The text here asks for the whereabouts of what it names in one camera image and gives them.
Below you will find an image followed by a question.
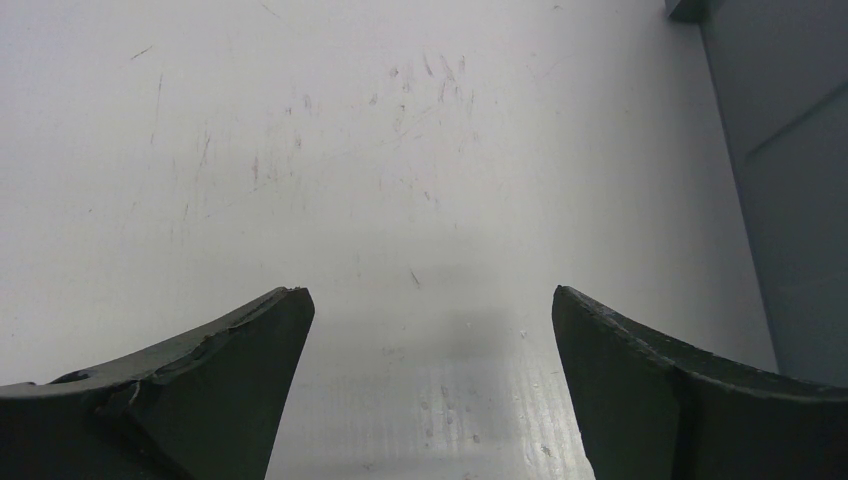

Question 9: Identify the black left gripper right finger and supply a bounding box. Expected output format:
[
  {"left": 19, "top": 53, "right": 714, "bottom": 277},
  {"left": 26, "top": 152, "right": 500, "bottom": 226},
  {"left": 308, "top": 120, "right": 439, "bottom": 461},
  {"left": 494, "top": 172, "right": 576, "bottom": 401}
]
[{"left": 552, "top": 286, "right": 847, "bottom": 479}]

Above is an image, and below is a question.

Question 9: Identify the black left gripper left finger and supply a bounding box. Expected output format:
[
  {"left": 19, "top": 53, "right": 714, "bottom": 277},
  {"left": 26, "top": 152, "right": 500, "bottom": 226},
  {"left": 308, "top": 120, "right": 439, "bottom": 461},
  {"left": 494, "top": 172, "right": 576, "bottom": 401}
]
[{"left": 1, "top": 288, "right": 315, "bottom": 479}]

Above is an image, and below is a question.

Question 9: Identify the grey plastic bin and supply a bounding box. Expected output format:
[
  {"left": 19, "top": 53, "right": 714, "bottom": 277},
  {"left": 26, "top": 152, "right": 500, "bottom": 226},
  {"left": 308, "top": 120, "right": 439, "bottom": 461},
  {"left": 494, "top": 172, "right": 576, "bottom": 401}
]
[{"left": 665, "top": 0, "right": 847, "bottom": 387}]

